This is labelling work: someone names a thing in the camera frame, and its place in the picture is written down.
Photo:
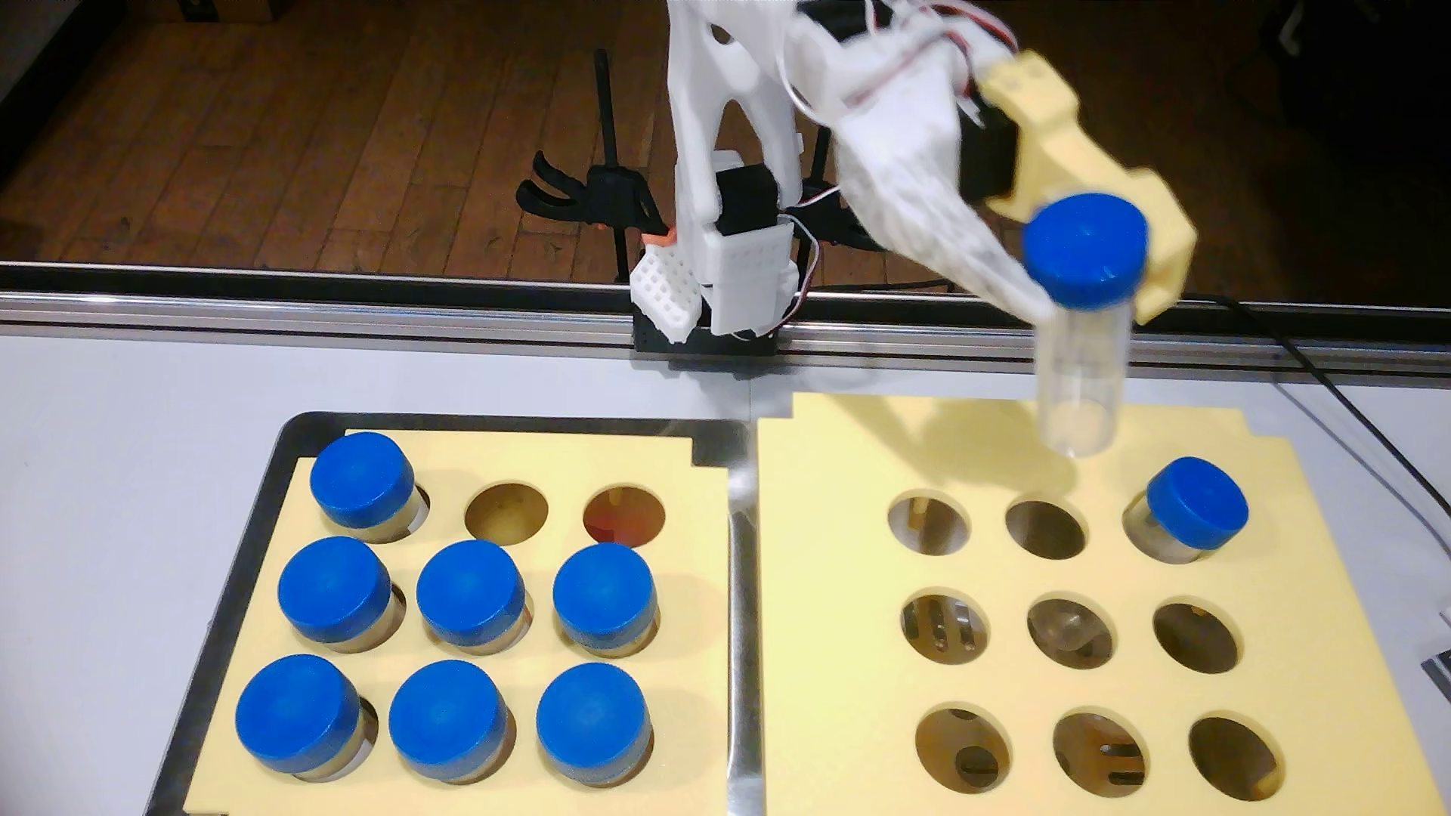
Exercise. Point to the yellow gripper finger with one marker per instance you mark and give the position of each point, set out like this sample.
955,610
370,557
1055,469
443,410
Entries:
1049,125

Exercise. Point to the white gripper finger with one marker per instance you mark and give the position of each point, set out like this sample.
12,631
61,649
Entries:
918,181

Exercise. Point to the blue capped clear test tube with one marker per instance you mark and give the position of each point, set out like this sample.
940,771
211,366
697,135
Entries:
1196,499
446,714
603,592
295,708
589,720
332,587
361,476
1083,249
468,589

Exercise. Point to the white perforated board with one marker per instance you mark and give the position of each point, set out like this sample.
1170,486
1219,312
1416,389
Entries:
663,289

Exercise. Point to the black clamp with orange trigger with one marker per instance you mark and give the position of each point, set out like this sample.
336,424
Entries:
612,193

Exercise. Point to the dark bulky object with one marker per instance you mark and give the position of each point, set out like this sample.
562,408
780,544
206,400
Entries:
1360,79

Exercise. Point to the large yellow foam rack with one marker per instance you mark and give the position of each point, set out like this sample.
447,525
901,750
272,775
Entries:
839,589

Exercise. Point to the yellow foam rack in tray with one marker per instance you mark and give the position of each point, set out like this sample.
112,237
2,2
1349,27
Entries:
694,680

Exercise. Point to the small grey object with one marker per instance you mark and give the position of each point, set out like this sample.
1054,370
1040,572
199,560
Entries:
1442,669

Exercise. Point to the metal tray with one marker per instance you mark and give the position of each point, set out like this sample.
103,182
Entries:
244,544

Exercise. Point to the aluminium table rail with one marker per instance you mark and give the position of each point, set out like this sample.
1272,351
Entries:
340,317

